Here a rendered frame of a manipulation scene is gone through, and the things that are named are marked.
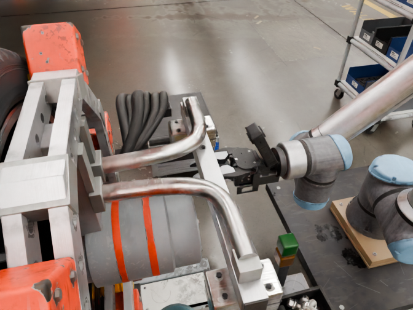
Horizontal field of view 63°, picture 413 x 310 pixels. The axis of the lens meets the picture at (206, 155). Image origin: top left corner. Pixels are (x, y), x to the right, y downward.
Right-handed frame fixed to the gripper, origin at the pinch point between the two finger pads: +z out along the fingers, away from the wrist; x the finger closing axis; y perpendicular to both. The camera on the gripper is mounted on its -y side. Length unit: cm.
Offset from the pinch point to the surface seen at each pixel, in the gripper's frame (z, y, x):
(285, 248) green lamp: -18.1, 17.3, -13.8
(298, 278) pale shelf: -26.2, 38.0, -11.7
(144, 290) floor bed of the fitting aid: 20, 75, 14
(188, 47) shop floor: -41, 82, 250
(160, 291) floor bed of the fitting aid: 14, 75, 13
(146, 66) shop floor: 1, 82, 221
